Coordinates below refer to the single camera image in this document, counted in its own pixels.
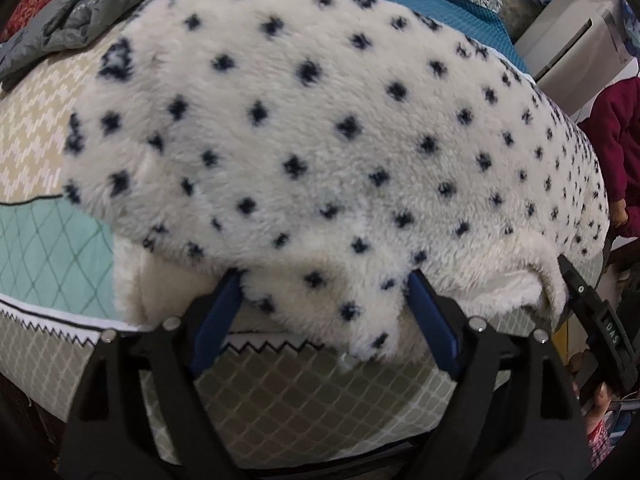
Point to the grey jacket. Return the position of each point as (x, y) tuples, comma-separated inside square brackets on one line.
[(75, 15)]

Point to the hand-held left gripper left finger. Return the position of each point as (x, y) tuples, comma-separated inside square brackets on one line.
[(215, 320)]

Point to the person's right forearm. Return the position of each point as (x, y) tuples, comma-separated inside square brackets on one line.
[(602, 447)]

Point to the blue blanket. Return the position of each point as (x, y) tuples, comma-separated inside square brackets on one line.
[(450, 10)]

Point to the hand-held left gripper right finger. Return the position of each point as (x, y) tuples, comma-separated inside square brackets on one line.
[(435, 320)]

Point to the white black-spotted fleece blanket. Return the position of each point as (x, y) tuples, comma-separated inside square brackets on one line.
[(325, 135)]

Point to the beige and teal patterned bedsheet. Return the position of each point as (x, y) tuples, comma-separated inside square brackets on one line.
[(300, 400)]

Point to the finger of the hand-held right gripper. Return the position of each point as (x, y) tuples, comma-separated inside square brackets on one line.
[(577, 285)]

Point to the person's right hand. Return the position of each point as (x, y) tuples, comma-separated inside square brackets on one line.
[(600, 405)]

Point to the white appliance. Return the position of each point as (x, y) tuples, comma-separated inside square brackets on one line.
[(560, 45)]

